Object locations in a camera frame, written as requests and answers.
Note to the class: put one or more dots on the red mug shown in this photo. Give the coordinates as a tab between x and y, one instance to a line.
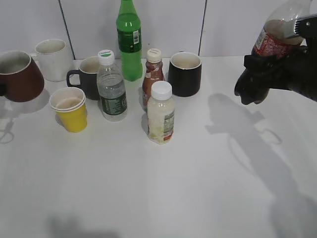
20	78

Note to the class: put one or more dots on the white mug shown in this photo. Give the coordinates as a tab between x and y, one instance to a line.
55	59

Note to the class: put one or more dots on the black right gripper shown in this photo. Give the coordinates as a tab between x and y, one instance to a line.
296	71

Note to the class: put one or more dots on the black mug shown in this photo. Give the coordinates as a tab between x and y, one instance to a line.
184	74

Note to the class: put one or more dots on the clear water bottle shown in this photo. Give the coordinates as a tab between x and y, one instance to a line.
111	87

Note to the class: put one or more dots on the yellow paper cup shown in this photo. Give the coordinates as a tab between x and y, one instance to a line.
70	108

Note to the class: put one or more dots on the dark grey mug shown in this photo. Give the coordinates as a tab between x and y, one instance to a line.
87	72

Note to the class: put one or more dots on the white milky drink bottle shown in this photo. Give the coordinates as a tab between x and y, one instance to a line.
160	113

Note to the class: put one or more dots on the green soda bottle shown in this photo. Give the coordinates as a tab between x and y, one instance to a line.
129	36

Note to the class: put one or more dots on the cola bottle red label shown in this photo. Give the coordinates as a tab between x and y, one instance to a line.
271	40

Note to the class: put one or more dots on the brown coffee drink bottle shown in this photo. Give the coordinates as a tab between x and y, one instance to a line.
153	73

